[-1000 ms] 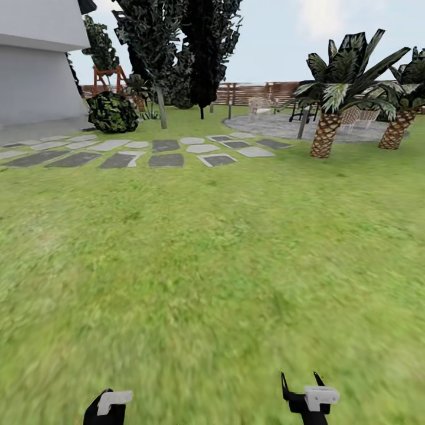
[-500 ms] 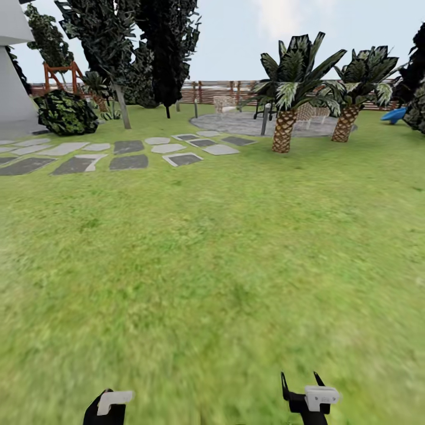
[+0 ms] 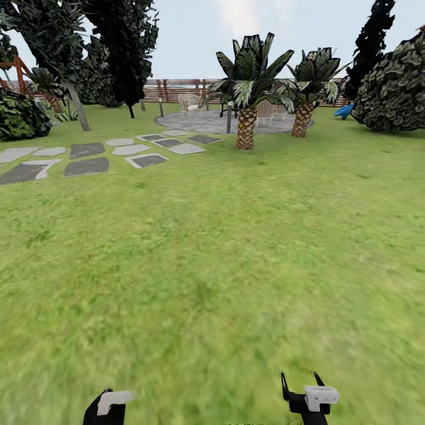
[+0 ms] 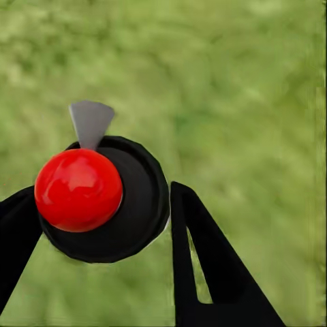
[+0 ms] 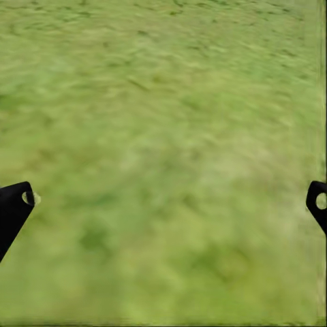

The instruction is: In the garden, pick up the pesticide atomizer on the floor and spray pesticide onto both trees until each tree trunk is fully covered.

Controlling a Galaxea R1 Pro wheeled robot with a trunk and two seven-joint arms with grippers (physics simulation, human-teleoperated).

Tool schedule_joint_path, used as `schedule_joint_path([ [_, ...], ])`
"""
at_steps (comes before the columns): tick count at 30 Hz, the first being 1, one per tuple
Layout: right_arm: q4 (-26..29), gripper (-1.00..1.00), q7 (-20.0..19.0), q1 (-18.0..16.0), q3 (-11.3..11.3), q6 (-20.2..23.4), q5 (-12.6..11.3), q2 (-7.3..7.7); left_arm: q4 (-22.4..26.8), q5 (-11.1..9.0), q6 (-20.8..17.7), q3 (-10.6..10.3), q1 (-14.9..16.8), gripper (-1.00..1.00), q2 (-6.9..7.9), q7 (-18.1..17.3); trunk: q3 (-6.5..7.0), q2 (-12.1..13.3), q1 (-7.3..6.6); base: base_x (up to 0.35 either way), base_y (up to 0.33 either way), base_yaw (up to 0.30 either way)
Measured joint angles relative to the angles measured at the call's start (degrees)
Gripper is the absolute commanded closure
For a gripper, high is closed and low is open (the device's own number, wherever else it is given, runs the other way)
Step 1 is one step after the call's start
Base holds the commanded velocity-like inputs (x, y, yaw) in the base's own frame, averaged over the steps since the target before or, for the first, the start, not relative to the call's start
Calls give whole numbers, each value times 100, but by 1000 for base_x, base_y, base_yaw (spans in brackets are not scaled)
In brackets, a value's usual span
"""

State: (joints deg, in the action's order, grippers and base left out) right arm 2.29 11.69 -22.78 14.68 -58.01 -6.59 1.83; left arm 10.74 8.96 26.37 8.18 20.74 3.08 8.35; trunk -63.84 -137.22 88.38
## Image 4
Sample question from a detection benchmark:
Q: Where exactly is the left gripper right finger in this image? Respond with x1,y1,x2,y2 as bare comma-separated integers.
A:
170,182,285,327

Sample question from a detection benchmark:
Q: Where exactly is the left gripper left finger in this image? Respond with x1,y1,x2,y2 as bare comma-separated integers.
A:
0,185,44,315

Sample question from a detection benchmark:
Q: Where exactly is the pesticide atomizer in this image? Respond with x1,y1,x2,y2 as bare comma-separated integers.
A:
34,100,171,264

